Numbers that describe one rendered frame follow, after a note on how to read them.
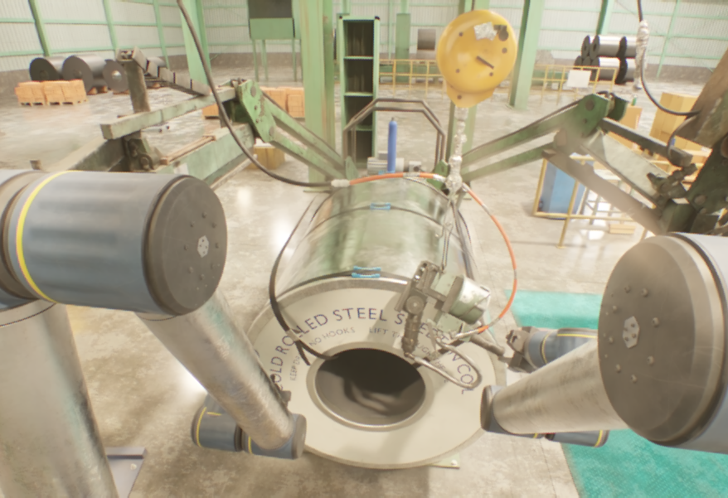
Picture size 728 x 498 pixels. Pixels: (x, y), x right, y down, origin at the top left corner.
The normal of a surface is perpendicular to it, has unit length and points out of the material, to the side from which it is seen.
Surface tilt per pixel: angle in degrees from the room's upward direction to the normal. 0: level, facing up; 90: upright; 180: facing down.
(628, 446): 0
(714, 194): 90
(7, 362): 83
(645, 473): 0
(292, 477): 0
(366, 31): 90
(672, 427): 102
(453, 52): 90
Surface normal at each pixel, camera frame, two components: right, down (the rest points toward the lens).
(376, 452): -0.11, 0.47
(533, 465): 0.00, -0.88
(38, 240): -0.11, 0.06
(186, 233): 0.99, 0.07
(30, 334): 0.87, 0.18
